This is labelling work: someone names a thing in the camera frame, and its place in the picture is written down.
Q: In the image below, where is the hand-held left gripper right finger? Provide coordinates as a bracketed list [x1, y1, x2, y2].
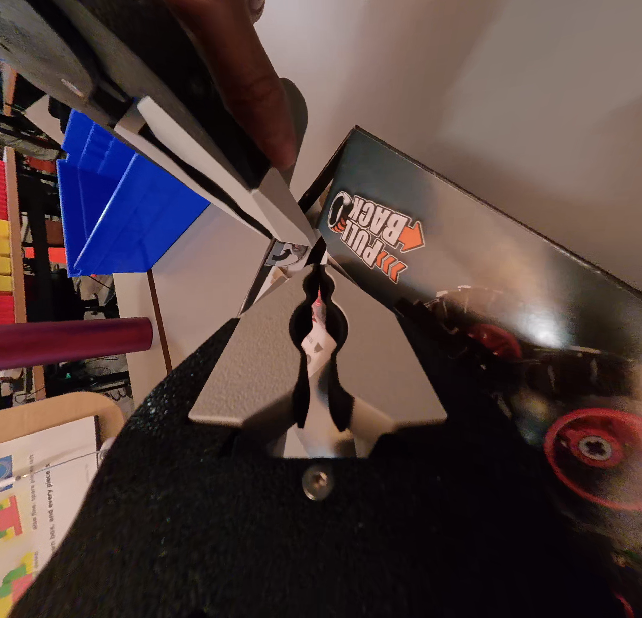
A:
[320, 266, 448, 458]

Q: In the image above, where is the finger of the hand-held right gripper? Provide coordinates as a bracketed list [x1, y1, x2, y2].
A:
[114, 114, 276, 242]
[136, 96, 323, 249]

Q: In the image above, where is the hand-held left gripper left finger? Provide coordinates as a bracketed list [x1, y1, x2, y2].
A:
[188, 266, 324, 459]

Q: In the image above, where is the dark toy truck box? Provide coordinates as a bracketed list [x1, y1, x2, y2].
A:
[241, 124, 642, 618]

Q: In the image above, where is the white desk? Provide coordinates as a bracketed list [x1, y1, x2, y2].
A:
[113, 0, 642, 393]

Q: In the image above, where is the person's right hand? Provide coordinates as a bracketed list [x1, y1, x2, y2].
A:
[150, 0, 298, 173]

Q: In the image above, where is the large blue plastic bin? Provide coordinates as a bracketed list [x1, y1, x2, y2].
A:
[56, 109, 211, 278]

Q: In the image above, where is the wooden rack with coloured blocks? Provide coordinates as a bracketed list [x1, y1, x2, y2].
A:
[0, 61, 31, 325]

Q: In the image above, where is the maroon cylinder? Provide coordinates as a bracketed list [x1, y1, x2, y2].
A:
[0, 317, 153, 371]

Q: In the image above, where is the cardboard tray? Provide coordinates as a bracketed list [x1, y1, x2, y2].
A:
[0, 391, 126, 478]

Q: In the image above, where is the printed instruction sheet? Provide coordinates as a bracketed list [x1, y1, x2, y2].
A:
[0, 415, 102, 618]

